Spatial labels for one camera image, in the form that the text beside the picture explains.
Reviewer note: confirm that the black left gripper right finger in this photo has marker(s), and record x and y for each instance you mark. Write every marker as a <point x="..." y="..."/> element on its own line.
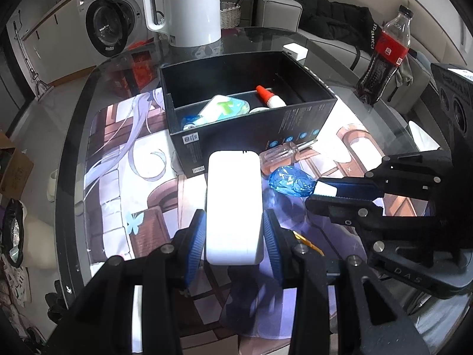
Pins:
<point x="369" y="320"/>

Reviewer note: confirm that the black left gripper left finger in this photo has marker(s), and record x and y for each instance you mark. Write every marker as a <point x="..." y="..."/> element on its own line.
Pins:
<point x="100" y="319"/>

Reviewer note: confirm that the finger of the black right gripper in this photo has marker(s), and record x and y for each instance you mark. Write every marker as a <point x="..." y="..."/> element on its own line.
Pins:
<point x="340" y="210"/>
<point x="415" y="175"/>

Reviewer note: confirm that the blue small bottle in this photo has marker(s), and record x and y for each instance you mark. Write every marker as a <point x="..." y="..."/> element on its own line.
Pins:
<point x="292" y="181"/>

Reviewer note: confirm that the white rectangular case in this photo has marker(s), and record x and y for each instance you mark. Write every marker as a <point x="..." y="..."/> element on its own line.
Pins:
<point x="234" y="209"/>

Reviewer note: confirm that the translucent green pill case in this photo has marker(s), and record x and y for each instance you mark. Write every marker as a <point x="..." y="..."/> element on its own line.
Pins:
<point x="220" y="107"/>

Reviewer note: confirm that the white round tape dispenser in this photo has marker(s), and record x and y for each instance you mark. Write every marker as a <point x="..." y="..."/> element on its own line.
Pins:
<point x="259" y="109"/>

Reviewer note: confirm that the clear perfume bottle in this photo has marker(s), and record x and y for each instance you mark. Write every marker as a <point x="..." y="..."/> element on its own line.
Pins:
<point x="283" y="151"/>

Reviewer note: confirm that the black trash bag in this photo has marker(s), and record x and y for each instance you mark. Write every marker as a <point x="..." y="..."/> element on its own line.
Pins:
<point x="13" y="233"/>

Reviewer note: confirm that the cola bottle red label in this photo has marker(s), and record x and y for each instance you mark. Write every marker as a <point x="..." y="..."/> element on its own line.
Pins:
<point x="390" y="50"/>

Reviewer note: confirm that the red cap glue bottle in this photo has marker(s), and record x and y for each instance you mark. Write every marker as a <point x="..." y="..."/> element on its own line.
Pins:
<point x="269" y="98"/>

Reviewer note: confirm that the black storage box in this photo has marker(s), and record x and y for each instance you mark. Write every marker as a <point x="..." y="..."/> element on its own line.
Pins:
<point x="189" y="86"/>

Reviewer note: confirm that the black jacket on sofa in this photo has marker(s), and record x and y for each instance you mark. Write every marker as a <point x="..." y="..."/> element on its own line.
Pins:
<point x="340" y="21"/>

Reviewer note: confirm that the cardboard box on floor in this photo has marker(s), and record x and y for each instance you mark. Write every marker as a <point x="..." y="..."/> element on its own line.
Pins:
<point x="15" y="169"/>

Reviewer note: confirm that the white power adapter cube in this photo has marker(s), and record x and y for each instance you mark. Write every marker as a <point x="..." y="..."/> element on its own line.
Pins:
<point x="296" y="51"/>

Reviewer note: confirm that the woven white basket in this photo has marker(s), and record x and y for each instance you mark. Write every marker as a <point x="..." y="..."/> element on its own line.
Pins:
<point x="230" y="15"/>

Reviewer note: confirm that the orange red bag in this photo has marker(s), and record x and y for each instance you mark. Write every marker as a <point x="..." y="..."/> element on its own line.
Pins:
<point x="143" y="68"/>

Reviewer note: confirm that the white electric kettle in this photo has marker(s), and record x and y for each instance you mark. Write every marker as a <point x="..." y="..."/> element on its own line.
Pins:
<point x="187" y="23"/>

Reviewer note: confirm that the white front-load washing machine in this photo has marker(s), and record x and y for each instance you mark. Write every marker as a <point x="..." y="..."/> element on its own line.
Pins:
<point x="112" y="26"/>

